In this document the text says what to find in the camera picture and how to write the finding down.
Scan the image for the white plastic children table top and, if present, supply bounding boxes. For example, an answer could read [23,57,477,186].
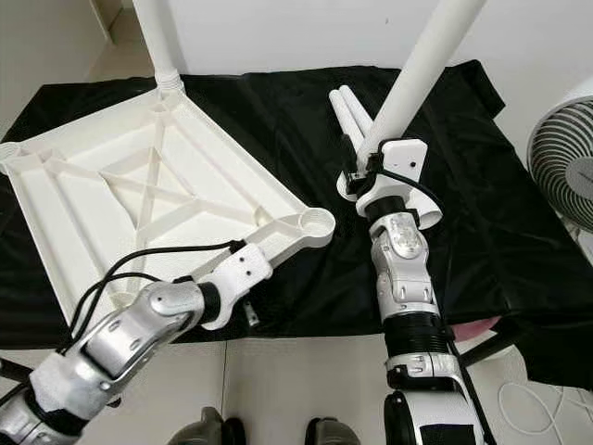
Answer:
[0,79,337,321]

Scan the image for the black table cloth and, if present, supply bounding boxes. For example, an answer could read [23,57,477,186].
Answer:
[0,60,593,390]

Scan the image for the pink plastic item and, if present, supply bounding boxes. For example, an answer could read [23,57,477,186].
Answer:
[449,315,503,339]

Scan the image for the white round fan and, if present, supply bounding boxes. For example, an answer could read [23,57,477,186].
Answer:
[526,79,593,233]

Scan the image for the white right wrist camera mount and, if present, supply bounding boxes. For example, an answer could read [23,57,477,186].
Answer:
[357,137,430,219]

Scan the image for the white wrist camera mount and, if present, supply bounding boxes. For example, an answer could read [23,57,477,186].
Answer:
[199,243,274,330]
[357,137,430,219]

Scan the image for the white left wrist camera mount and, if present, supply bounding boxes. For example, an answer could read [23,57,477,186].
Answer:
[199,243,274,330]

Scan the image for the black table frame leg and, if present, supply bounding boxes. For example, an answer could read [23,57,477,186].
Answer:
[459,332,520,368]
[0,357,31,383]

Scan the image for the white floor cable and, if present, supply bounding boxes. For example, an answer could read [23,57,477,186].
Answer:
[498,378,593,439]

